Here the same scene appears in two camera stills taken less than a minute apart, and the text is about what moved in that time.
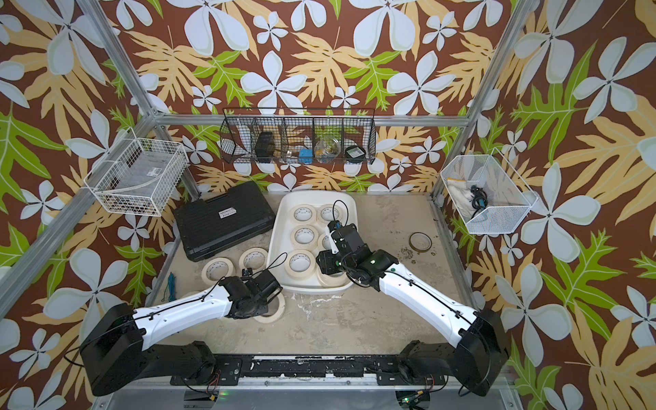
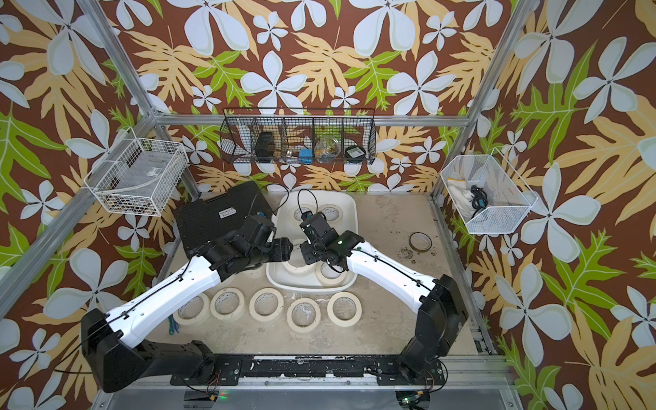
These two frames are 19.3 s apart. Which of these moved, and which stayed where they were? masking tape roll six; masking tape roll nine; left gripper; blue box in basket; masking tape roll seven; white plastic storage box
Moved: masking tape roll nine; left gripper
Stayed: blue box in basket; masking tape roll seven; white plastic storage box; masking tape roll six
